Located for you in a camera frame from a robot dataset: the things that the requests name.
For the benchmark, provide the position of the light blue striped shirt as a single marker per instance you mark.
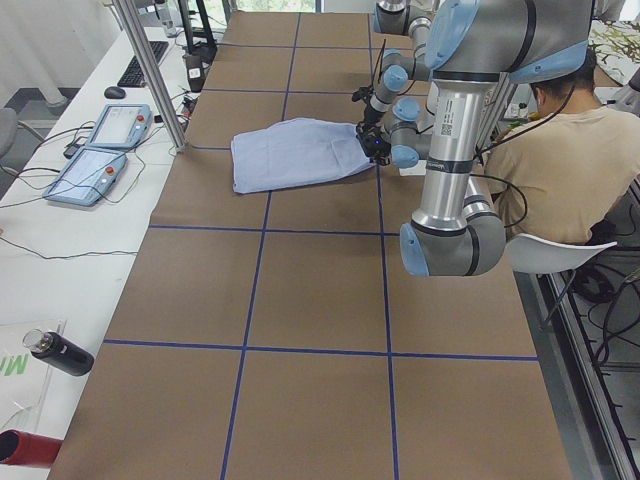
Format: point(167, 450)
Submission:
point(294, 153)

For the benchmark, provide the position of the black water bottle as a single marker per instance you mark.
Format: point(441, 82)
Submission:
point(57, 351)

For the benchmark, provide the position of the upper blue teach pendant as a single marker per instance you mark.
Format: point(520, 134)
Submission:
point(120, 126)

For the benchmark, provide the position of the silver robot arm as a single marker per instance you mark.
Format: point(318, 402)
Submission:
point(427, 109)
point(408, 19)

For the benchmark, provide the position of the aluminium frame post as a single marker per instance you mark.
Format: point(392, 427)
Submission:
point(136, 33)

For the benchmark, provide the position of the black computer mouse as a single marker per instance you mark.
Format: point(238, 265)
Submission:
point(114, 93)

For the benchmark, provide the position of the blue teach pendant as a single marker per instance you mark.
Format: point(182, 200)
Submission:
point(87, 177)
point(120, 126)

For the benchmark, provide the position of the person in beige shirt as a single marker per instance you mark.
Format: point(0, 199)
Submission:
point(559, 176)

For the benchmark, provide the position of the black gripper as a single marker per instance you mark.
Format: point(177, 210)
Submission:
point(370, 113)
point(375, 145)

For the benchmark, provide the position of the lower blue teach pendant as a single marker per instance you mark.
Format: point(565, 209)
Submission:
point(87, 177)

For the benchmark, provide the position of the white plastic chair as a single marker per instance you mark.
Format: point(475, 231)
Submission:
point(534, 255)

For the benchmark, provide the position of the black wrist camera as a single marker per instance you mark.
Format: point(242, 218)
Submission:
point(361, 93)

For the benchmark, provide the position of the white paper green print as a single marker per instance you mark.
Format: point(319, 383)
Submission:
point(28, 385)

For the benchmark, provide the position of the red cylinder bottle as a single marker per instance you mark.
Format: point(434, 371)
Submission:
point(28, 449)

